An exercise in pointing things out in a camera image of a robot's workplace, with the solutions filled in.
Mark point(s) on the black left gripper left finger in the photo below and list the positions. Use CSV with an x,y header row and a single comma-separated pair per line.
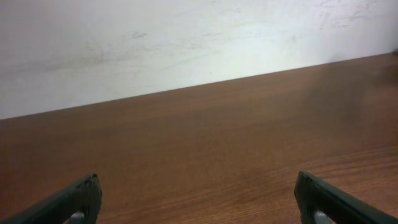
x,y
78,203

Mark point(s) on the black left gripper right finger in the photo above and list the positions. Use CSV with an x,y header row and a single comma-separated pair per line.
x,y
321,202

